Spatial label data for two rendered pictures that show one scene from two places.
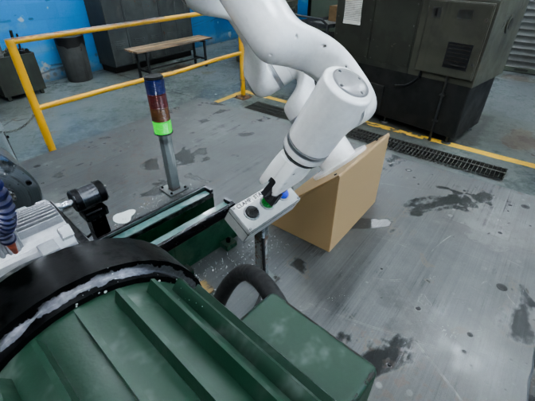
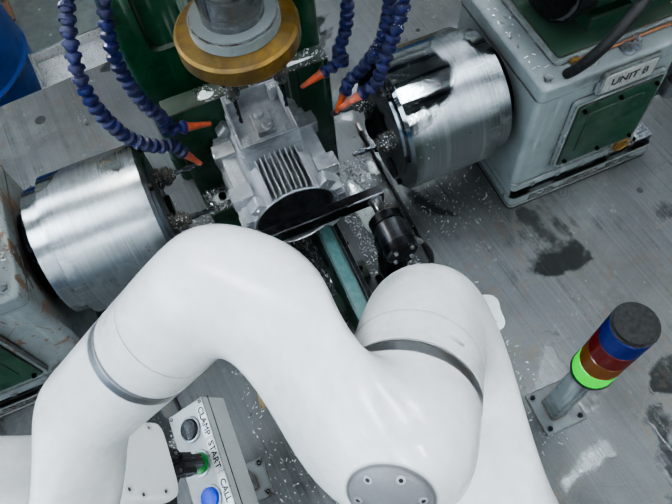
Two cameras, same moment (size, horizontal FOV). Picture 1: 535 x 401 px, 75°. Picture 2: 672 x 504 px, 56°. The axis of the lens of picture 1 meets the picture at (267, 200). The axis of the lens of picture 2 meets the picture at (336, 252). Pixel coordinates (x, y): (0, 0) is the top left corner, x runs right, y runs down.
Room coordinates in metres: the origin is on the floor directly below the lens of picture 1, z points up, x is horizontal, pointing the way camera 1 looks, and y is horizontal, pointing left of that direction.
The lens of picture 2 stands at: (0.93, -0.03, 1.97)
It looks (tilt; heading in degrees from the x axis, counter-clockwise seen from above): 62 degrees down; 122
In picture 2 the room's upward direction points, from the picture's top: 8 degrees counter-clockwise
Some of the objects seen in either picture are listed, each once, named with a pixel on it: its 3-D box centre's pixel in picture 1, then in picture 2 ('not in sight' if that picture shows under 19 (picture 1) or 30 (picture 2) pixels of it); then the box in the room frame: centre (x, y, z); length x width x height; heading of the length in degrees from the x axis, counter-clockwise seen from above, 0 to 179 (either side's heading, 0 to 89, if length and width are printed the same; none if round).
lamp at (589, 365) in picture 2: (160, 113); (605, 355); (1.10, 0.35, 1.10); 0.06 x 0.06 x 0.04
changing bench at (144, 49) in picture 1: (173, 57); not in sight; (5.74, 1.47, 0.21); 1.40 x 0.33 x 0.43; 140
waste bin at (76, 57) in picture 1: (74, 58); not in sight; (5.32, 2.80, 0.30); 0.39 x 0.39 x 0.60
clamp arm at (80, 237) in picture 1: (71, 229); (316, 218); (0.60, 0.44, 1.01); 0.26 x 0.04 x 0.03; 47
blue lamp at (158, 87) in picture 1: (154, 85); (627, 332); (1.10, 0.35, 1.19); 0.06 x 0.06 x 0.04
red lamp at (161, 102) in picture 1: (157, 99); (616, 344); (1.10, 0.35, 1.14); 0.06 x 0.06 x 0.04
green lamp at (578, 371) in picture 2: (162, 126); (596, 364); (1.10, 0.35, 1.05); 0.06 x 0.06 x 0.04
